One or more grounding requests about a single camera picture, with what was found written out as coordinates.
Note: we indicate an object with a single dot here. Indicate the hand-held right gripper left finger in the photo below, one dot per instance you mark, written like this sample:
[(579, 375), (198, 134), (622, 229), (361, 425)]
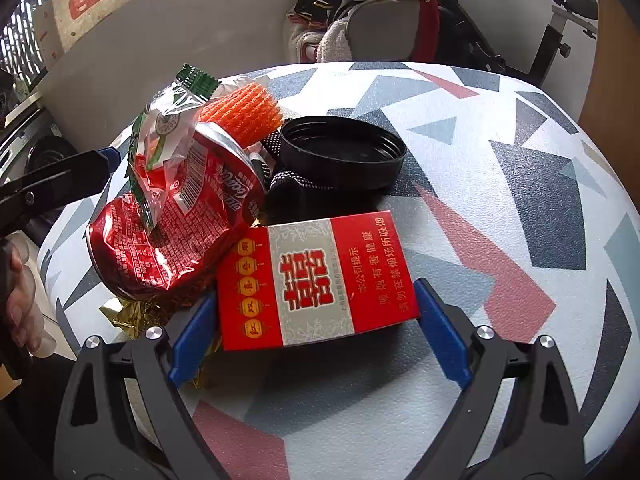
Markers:
[(192, 340)]

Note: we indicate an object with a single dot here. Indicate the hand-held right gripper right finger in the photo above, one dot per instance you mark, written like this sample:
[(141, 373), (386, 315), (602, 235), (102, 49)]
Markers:
[(442, 330)]

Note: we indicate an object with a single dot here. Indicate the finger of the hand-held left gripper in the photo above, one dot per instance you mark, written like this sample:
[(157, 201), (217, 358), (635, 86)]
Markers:
[(60, 180)]

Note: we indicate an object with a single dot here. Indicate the gold foil wrapper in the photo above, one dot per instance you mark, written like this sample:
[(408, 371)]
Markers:
[(125, 315)]

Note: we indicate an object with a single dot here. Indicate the green clear snack wrapper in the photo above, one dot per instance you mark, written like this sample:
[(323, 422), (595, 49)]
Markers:
[(165, 125)]

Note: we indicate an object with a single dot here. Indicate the crushed red soda can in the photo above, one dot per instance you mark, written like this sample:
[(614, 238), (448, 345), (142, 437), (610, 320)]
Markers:
[(200, 220)]

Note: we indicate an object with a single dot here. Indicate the red cigarette box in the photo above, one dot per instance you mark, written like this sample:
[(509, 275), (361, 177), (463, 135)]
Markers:
[(310, 280)]

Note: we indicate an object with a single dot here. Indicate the black dotted fabric band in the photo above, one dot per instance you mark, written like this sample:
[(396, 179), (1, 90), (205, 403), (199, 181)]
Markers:
[(287, 200)]

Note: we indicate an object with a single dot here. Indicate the orange hair roller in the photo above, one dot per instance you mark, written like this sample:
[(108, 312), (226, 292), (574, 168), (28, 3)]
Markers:
[(245, 110)]

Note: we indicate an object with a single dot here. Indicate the black round lid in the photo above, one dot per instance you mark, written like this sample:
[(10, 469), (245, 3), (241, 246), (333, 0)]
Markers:
[(340, 150)]

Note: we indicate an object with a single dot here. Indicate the person's left hand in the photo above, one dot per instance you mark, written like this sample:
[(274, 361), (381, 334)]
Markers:
[(25, 305)]

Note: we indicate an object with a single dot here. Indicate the dark round object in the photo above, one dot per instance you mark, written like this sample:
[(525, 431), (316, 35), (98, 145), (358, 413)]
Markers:
[(50, 155)]

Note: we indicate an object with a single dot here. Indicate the dark metal grille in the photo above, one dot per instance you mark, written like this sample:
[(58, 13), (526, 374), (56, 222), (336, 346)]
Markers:
[(25, 35)]

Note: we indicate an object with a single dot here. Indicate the black exercise bike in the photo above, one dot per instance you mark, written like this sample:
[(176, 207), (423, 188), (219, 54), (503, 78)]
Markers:
[(545, 55)]

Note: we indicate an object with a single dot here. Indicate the red cloth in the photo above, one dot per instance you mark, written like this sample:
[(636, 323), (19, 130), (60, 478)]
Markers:
[(430, 30)]

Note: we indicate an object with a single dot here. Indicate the brown wooden door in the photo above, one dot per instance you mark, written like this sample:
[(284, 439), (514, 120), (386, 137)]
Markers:
[(615, 75)]

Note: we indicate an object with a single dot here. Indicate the grey chair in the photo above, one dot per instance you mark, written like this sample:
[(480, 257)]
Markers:
[(382, 27)]

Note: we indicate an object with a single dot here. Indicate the white fluffy towel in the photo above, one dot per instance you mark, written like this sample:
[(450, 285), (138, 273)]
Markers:
[(335, 40)]

